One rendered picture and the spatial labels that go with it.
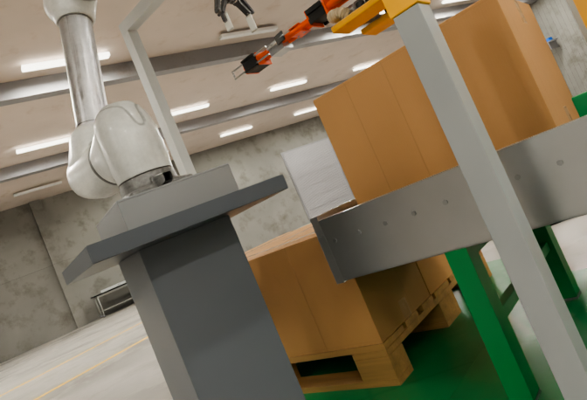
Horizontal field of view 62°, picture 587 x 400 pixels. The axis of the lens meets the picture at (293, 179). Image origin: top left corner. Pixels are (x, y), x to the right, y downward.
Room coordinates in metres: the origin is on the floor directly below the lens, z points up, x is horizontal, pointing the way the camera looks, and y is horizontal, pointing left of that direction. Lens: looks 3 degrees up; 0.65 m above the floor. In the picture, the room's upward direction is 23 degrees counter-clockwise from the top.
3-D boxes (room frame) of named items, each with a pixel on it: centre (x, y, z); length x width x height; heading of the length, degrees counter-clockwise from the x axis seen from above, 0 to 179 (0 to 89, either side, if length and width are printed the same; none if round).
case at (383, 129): (1.51, -0.51, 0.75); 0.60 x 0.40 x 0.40; 52
